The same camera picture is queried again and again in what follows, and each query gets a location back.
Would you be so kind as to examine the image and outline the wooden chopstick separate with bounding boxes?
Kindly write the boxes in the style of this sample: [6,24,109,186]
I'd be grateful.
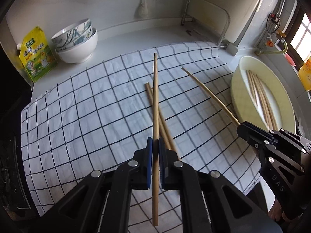
[246,70,272,128]

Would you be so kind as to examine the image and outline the person's right hand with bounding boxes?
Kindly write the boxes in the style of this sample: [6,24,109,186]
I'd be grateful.
[268,198,284,221]

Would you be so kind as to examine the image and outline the cream oval tray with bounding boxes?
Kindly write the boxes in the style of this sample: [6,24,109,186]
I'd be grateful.
[230,56,296,133]

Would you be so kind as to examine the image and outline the orange packet by window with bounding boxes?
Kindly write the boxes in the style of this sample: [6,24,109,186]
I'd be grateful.
[298,57,311,91]

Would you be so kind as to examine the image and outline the white black checkered cloth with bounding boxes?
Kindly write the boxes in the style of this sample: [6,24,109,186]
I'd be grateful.
[20,41,263,233]

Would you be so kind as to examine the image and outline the metal framed folding rack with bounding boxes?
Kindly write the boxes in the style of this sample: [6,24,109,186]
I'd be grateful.
[180,0,230,47]

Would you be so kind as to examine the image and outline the large white bowl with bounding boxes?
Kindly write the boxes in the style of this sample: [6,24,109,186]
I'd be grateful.
[55,28,98,64]

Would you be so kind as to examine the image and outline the yellow green refill pouch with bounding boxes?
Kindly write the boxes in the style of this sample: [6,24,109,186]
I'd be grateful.
[17,26,58,83]

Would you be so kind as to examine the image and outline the blue patterned bowl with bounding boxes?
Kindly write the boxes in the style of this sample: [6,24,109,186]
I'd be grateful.
[56,25,93,52]
[51,18,92,47]

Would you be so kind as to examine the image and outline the gas valve with hose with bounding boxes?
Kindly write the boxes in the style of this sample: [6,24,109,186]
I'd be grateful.
[255,13,288,56]

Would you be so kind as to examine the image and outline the white wall pipe fitting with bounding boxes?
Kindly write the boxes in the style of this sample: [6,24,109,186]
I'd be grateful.
[135,0,149,18]

